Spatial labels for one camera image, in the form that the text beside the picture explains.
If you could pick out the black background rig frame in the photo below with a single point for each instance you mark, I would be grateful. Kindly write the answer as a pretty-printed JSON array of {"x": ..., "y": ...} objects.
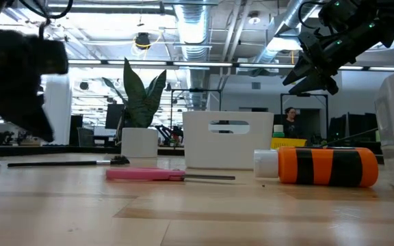
[
  {"x": 320, "y": 97},
  {"x": 197, "y": 90}
]

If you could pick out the silver ventilation duct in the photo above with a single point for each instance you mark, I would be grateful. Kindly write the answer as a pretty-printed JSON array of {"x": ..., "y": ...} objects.
[
  {"x": 279, "y": 24},
  {"x": 192, "y": 27}
]

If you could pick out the long ceiling light rail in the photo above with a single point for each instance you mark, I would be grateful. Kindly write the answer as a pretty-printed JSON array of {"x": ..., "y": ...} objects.
[{"x": 115, "y": 62}]

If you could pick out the green plant in white pot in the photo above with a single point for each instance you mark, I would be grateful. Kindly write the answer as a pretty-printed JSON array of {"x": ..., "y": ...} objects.
[{"x": 139, "y": 102}]

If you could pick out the black brush fluffy black head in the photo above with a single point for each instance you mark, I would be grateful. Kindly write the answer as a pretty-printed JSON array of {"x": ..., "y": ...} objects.
[{"x": 120, "y": 160}]

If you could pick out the person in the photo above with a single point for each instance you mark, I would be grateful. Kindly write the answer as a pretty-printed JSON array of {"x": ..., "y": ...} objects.
[{"x": 291, "y": 128}]

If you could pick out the yellow plastic basket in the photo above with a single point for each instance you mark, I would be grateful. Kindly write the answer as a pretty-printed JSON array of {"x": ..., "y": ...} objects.
[{"x": 287, "y": 143}]

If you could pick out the white pillar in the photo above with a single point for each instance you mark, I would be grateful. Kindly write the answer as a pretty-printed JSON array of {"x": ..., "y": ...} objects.
[{"x": 62, "y": 112}]

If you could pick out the black metal table frame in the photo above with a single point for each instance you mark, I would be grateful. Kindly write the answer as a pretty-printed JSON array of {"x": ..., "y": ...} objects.
[{"x": 80, "y": 150}]

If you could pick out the orange paint bottle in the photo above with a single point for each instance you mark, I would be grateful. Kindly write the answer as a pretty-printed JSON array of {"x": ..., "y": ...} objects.
[{"x": 320, "y": 167}]

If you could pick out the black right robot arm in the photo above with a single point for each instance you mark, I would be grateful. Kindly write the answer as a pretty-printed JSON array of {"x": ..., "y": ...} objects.
[{"x": 371, "y": 27}]

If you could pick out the dark office chair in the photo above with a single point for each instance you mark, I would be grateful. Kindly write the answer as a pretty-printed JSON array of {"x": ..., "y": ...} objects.
[{"x": 85, "y": 136}]

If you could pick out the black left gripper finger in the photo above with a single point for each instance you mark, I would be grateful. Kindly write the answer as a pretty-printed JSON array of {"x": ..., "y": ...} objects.
[
  {"x": 17, "y": 114},
  {"x": 39, "y": 116}
]

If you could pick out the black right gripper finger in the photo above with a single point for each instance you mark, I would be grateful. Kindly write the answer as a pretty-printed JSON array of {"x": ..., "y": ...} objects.
[
  {"x": 320, "y": 83},
  {"x": 301, "y": 70}
]

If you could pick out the white plastic bin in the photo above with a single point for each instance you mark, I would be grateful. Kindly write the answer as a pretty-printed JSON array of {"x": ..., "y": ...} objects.
[{"x": 197, "y": 147}]

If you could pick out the black background cabinets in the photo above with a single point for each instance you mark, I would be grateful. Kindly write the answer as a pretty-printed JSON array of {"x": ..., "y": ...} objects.
[{"x": 351, "y": 130}]

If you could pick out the black monitor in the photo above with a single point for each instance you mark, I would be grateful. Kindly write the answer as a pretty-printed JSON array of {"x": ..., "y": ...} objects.
[{"x": 113, "y": 116}]

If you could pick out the black background robot arm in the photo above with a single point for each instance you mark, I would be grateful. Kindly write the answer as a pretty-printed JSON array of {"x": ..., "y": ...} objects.
[{"x": 171, "y": 133}]

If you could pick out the pink scissors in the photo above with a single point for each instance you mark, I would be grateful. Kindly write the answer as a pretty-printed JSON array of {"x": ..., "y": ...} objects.
[{"x": 142, "y": 173}]

